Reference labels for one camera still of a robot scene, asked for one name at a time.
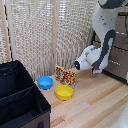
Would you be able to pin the yellow plastic bowl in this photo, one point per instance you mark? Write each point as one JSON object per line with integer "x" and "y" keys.
{"x": 63, "y": 92}

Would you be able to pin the red yellow granola bar box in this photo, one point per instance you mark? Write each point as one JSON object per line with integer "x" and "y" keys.
{"x": 66, "y": 75}

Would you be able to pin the woven bamboo folding screen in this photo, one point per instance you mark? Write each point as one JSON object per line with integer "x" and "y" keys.
{"x": 43, "y": 33}

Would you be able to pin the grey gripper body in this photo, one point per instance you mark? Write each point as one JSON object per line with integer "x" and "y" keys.
{"x": 97, "y": 70}

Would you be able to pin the dark wooden dresser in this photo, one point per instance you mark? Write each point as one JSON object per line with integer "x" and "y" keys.
{"x": 117, "y": 50}

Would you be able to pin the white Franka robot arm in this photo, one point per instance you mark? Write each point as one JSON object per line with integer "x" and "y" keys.
{"x": 100, "y": 36}

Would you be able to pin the black fabric drawer cabinet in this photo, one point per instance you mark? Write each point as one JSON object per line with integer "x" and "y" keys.
{"x": 20, "y": 96}

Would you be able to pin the blue plastic bowl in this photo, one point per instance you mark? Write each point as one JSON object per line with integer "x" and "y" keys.
{"x": 45, "y": 82}

